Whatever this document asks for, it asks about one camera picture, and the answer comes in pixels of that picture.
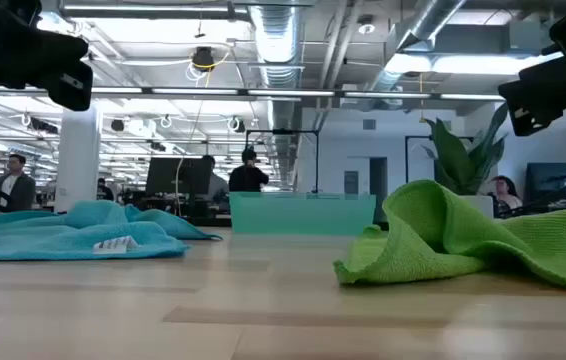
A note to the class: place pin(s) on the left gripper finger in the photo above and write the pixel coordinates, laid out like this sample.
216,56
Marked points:
13,57
75,97

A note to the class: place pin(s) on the blue microfiber towel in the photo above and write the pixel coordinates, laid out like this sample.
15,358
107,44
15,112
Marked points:
63,235

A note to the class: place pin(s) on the green microfiber towel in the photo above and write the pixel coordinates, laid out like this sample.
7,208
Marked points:
438,235

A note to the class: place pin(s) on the teal plastic basket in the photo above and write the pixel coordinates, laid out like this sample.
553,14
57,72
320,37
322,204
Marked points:
303,215

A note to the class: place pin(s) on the small black ceiling fixture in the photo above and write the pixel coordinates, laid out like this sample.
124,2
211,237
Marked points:
117,125

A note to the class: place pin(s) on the white round column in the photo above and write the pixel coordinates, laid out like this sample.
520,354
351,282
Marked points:
78,160

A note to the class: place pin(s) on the black computer monitor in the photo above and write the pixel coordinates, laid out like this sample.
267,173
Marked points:
548,180
173,175

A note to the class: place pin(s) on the person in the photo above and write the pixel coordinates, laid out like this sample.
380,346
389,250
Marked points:
505,194
248,180
104,191
15,190
216,187

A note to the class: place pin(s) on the potted snake plant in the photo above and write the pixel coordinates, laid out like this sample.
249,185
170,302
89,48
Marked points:
455,160

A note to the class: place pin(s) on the long LED light bar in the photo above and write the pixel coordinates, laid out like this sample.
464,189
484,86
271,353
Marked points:
193,91

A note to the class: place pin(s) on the black round ceiling fixture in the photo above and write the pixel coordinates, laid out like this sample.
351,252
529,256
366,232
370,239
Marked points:
203,57

